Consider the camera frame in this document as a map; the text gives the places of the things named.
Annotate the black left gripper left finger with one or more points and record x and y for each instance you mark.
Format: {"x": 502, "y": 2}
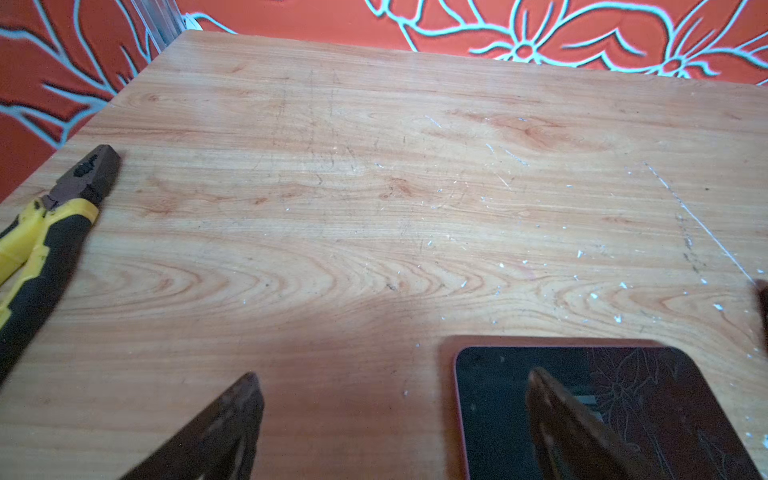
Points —
{"x": 220, "y": 442}

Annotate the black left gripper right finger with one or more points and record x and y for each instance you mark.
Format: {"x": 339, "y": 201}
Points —
{"x": 570, "y": 442}

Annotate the red-edged black phone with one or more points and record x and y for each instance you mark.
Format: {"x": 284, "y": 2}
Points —
{"x": 653, "y": 396}

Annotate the yellow black pliers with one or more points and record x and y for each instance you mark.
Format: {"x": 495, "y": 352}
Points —
{"x": 42, "y": 247}

